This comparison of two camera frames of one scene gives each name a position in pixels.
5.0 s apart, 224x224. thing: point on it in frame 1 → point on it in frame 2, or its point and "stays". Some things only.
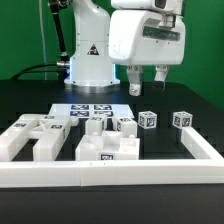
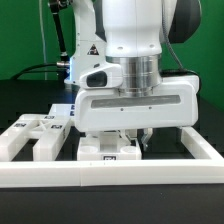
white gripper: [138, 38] → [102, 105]
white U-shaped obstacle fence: [207, 168] stays
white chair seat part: [108, 146] stays
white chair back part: [49, 130] stays
